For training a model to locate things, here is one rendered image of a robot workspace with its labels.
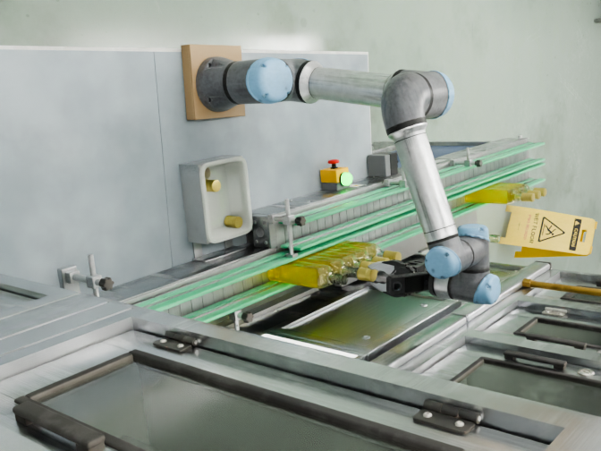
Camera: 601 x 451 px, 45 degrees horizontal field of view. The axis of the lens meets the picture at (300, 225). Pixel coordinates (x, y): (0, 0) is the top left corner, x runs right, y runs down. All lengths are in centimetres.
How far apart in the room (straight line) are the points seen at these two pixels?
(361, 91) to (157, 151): 56
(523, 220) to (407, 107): 381
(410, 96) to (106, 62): 75
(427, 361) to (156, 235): 79
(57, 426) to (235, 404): 19
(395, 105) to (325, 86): 32
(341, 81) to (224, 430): 129
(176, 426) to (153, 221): 122
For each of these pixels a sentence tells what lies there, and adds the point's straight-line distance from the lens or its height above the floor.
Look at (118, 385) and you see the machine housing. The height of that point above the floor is 158.
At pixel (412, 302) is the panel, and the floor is 120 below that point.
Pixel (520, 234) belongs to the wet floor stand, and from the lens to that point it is 540.
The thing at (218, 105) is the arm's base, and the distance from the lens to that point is 202.
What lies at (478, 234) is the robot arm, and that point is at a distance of 177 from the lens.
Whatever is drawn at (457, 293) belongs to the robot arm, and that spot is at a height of 146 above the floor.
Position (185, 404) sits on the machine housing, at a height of 170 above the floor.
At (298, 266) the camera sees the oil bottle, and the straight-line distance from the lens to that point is 203.
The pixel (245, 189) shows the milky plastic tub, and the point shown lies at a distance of 208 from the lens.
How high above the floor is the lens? 231
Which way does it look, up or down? 41 degrees down
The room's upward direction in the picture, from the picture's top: 96 degrees clockwise
